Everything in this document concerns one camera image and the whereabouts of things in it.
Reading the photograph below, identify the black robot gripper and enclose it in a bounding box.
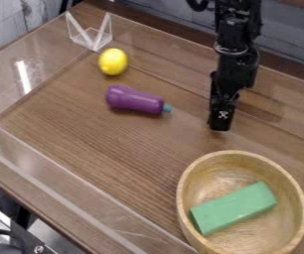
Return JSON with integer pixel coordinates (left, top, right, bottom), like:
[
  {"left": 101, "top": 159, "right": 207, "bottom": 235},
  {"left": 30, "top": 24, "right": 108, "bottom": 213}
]
[{"left": 208, "top": 44, "right": 259, "bottom": 131}]

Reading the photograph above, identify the purple toy eggplant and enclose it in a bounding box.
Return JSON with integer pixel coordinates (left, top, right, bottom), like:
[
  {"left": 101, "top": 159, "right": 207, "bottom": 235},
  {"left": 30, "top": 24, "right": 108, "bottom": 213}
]
[{"left": 105, "top": 85, "right": 172, "bottom": 115}]

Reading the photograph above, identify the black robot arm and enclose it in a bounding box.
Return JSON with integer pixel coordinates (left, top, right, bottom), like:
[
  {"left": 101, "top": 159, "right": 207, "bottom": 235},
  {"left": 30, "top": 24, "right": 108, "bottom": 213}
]
[{"left": 185, "top": 0, "right": 262, "bottom": 131}]

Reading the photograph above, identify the brown wooden bowl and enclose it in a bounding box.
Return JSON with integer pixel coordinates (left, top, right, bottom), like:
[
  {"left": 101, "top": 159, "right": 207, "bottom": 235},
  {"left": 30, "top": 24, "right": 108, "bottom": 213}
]
[{"left": 176, "top": 150, "right": 304, "bottom": 254}]

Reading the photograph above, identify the yellow toy lemon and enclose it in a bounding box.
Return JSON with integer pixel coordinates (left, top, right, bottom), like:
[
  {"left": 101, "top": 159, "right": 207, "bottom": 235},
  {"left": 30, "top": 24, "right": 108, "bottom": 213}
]
[{"left": 97, "top": 48, "right": 128, "bottom": 75}]

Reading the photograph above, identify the green rectangular block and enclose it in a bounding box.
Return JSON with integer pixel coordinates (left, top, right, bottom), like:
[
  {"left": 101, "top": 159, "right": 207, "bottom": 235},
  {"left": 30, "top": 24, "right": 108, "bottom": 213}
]
[{"left": 188, "top": 182, "right": 277, "bottom": 236}]

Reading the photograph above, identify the clear acrylic corner bracket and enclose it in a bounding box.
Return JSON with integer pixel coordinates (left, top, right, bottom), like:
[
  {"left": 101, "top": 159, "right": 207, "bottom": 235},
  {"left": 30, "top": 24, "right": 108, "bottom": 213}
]
[{"left": 65, "top": 12, "right": 112, "bottom": 52}]

